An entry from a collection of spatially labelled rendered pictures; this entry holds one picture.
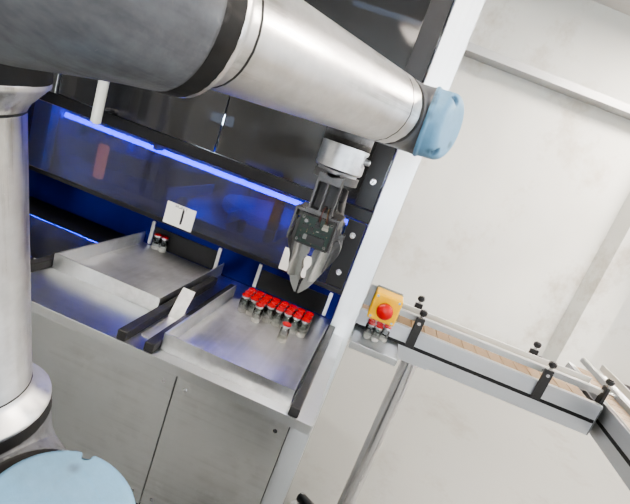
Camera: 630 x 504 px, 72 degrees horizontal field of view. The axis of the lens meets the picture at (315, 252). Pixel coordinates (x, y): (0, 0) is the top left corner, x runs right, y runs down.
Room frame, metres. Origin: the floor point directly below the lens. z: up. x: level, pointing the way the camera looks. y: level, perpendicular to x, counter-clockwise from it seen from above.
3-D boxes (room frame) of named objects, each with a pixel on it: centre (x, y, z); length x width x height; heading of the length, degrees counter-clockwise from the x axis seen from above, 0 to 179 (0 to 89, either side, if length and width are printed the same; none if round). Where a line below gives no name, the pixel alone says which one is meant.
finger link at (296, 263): (0.68, 0.02, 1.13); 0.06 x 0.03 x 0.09; 173
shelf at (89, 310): (0.93, 0.22, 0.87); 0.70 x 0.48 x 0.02; 83
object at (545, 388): (1.17, -0.52, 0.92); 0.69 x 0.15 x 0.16; 83
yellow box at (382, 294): (1.06, -0.22, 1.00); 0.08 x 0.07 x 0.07; 173
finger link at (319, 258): (0.68, -0.01, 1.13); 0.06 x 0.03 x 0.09; 173
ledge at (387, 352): (1.10, -0.24, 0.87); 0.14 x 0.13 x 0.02; 173
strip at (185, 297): (0.80, 0.24, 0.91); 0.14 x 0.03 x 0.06; 174
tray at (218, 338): (0.86, 0.06, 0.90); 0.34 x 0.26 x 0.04; 173
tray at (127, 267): (1.02, 0.38, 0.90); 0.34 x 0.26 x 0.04; 173
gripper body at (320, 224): (0.67, 0.01, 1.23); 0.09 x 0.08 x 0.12; 173
